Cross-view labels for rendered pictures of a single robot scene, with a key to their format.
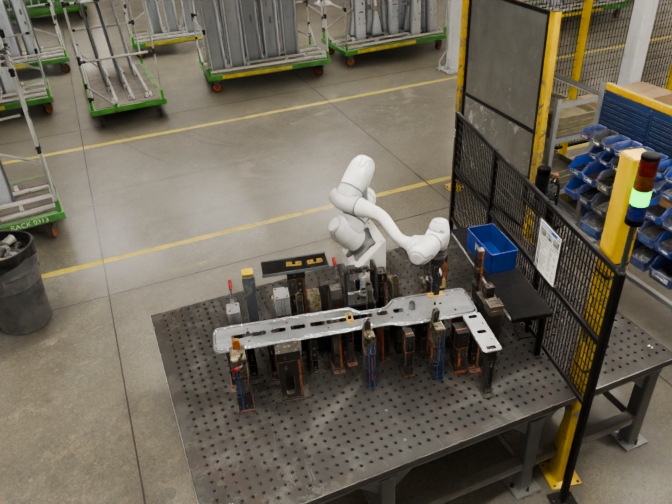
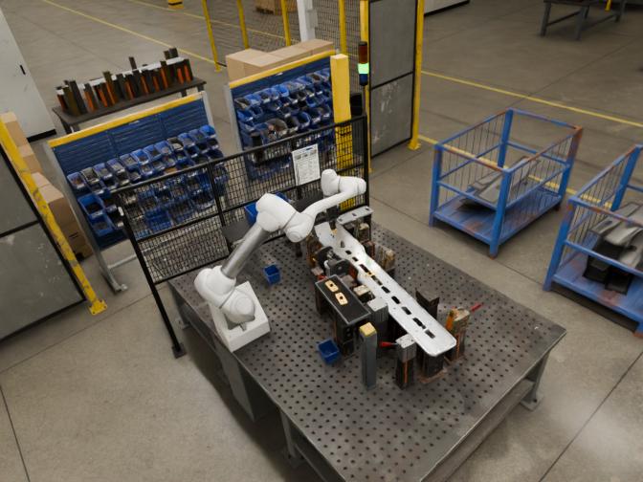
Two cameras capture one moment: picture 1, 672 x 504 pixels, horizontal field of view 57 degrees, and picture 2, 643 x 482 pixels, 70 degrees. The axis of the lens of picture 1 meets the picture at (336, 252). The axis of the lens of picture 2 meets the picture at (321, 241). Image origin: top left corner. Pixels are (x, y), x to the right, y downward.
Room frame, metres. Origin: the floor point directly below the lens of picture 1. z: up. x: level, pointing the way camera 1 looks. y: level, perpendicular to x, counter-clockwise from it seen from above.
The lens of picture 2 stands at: (3.34, 1.96, 2.95)
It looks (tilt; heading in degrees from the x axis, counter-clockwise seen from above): 37 degrees down; 254
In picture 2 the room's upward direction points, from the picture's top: 6 degrees counter-clockwise
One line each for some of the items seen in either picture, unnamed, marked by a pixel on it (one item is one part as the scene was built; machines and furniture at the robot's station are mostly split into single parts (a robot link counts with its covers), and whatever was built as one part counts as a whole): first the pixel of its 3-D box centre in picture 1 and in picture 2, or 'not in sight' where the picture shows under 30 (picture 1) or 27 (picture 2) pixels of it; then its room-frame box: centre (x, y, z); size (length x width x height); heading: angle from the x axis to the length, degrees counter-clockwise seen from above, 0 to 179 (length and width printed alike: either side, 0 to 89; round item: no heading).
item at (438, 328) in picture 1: (436, 349); (363, 245); (2.35, -0.49, 0.87); 0.12 x 0.09 x 0.35; 10
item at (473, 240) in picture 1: (491, 248); (268, 211); (2.93, -0.89, 1.09); 0.30 x 0.17 x 0.13; 14
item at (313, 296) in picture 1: (315, 320); (364, 312); (2.62, 0.13, 0.89); 0.13 x 0.11 x 0.38; 10
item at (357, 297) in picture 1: (359, 300); (334, 283); (2.71, -0.12, 0.94); 0.18 x 0.13 x 0.49; 100
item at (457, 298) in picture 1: (346, 320); (372, 275); (2.48, -0.03, 1.00); 1.38 x 0.22 x 0.02; 100
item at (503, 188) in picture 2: not in sight; (501, 179); (0.48, -1.37, 0.47); 1.20 x 0.80 x 0.95; 20
